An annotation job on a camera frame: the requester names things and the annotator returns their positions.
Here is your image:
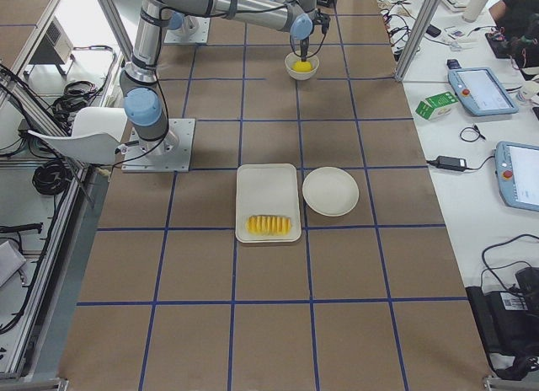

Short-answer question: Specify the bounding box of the green white carton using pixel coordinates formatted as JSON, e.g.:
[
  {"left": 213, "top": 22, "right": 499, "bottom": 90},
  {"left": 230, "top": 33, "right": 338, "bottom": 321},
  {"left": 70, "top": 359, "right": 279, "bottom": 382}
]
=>
[{"left": 415, "top": 91, "right": 458, "bottom": 121}]

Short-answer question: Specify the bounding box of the aluminium frame post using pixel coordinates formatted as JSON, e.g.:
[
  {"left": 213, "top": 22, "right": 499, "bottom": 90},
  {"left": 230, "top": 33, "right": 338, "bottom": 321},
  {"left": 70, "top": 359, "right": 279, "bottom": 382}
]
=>
[{"left": 394, "top": 0, "right": 441, "bottom": 82}]

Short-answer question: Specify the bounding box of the cream round plate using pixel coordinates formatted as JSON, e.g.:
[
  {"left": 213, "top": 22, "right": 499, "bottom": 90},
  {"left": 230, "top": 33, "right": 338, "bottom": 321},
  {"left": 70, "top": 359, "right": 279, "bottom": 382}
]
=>
[{"left": 302, "top": 167, "right": 360, "bottom": 217}]

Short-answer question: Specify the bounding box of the teach pendant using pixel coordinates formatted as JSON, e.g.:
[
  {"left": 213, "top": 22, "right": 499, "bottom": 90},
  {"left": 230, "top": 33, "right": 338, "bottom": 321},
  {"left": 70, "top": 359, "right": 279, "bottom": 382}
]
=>
[
  {"left": 494, "top": 142, "right": 538, "bottom": 212},
  {"left": 447, "top": 67, "right": 519, "bottom": 116}
]

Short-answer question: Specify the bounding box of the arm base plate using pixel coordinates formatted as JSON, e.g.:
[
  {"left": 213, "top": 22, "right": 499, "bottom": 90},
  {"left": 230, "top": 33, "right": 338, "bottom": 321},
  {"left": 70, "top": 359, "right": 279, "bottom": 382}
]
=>
[
  {"left": 121, "top": 119, "right": 195, "bottom": 173},
  {"left": 164, "top": 13, "right": 211, "bottom": 46}
]

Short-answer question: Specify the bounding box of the black power adapter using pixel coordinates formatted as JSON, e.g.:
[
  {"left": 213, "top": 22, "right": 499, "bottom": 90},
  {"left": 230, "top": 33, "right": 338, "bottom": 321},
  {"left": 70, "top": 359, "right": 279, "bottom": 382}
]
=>
[{"left": 435, "top": 156, "right": 467, "bottom": 172}]

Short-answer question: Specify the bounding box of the far teach pendant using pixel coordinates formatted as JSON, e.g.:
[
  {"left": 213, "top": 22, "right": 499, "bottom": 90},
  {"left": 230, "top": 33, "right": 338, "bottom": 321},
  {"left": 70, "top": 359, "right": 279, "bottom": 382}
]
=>
[{"left": 447, "top": 67, "right": 519, "bottom": 116}]

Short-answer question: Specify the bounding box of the cream rectangular tray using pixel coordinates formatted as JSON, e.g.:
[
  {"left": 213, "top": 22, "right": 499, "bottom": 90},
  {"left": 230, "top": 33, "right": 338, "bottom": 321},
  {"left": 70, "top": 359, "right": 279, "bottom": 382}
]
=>
[{"left": 235, "top": 163, "right": 302, "bottom": 244}]

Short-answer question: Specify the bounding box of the sliced yellow fruit toy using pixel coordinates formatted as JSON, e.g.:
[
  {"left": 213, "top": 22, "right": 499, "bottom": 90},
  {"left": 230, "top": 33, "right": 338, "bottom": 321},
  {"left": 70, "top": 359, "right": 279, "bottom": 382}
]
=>
[{"left": 246, "top": 215, "right": 291, "bottom": 236}]

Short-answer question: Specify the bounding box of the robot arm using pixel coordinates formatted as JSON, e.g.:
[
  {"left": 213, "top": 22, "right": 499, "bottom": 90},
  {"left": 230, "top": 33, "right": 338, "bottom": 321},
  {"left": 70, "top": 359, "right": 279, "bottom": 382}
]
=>
[
  {"left": 120, "top": 0, "right": 317, "bottom": 158},
  {"left": 166, "top": 0, "right": 336, "bottom": 40}
]

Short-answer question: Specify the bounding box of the white bowl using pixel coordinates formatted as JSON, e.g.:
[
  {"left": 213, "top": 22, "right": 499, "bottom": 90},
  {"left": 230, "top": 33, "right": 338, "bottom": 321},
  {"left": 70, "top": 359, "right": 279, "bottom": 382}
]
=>
[{"left": 285, "top": 52, "right": 319, "bottom": 81}]

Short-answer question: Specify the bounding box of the yellow lemon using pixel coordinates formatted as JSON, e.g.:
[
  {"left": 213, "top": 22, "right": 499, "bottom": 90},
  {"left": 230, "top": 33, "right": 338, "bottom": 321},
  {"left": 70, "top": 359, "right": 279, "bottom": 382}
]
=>
[{"left": 291, "top": 60, "right": 313, "bottom": 72}]

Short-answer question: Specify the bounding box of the near teach pendant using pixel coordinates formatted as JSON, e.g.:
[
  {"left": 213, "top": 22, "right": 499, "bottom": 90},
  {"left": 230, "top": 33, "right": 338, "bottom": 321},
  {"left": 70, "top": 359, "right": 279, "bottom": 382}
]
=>
[{"left": 494, "top": 142, "right": 538, "bottom": 212}]

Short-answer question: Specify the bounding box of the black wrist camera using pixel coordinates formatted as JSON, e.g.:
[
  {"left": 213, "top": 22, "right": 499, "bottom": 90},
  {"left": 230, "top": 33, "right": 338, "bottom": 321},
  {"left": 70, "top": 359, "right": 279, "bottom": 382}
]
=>
[{"left": 313, "top": 10, "right": 330, "bottom": 35}]

